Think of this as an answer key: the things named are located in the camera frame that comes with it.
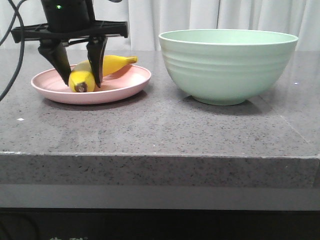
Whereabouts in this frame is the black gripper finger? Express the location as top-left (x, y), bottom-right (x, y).
top-left (86, 35), bottom-right (108, 88)
top-left (38, 39), bottom-right (71, 86)

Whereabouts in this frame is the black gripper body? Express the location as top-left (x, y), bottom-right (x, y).
top-left (10, 0), bottom-right (129, 46)

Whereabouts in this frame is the yellow banana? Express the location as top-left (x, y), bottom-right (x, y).
top-left (68, 55), bottom-right (138, 93)

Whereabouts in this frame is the pink plate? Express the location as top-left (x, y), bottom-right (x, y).
top-left (31, 65), bottom-right (152, 105)

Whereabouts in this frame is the green ribbed bowl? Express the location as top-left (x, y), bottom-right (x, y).
top-left (158, 29), bottom-right (298, 106)

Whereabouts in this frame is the white curtain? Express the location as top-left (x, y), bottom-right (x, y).
top-left (0, 0), bottom-right (320, 52)

